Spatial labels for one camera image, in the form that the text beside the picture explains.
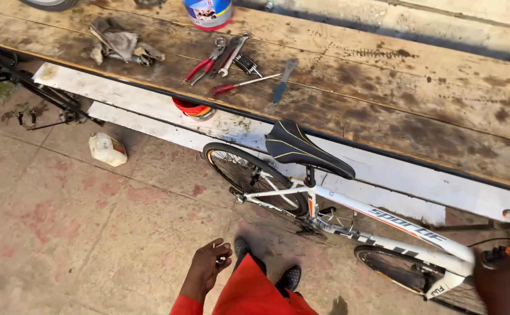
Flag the person's right hand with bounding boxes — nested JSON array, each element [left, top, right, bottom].
[[474, 241, 510, 315]]

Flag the person's left hand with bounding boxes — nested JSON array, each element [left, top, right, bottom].
[[189, 238, 234, 286]]

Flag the white bicycle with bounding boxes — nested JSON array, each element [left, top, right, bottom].
[[202, 119, 510, 315]]

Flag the black shoe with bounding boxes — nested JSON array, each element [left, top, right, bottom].
[[276, 264, 303, 294], [234, 236, 256, 264]]

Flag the red trousers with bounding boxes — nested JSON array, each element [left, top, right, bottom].
[[211, 254, 321, 315]]

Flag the white wooden board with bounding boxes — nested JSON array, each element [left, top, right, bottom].
[[33, 62, 510, 224], [88, 101, 446, 227]]

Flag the white plastic jerrycan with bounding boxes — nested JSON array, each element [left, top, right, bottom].
[[89, 132, 129, 167]]

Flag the red plastic bucket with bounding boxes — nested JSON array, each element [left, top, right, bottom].
[[172, 97, 217, 122]]

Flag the black folding multi-tool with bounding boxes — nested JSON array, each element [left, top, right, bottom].
[[234, 53, 263, 78]]

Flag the dark metal wrench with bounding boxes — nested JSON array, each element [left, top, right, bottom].
[[209, 37, 242, 79]]

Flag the silver metal wrench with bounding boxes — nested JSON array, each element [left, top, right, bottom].
[[218, 33, 250, 78]]

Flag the black brake part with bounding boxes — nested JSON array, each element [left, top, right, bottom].
[[12, 109, 77, 131]]

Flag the dirty grey rag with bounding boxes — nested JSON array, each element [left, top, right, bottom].
[[88, 17, 166, 67]]

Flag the blue and white paint can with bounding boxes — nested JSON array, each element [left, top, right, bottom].
[[182, 0, 234, 31]]

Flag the black tyre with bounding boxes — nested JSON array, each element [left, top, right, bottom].
[[19, 0, 80, 12]]

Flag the red-handled screwdriver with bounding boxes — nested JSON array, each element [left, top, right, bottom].
[[211, 73, 283, 96]]

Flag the blue-handled flat wrench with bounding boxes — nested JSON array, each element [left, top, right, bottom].
[[272, 59, 299, 106]]

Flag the red-handled pliers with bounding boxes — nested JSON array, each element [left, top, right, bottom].
[[184, 37, 227, 85]]

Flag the black bicycle frame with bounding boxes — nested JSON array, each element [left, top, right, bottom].
[[0, 41, 104, 131]]

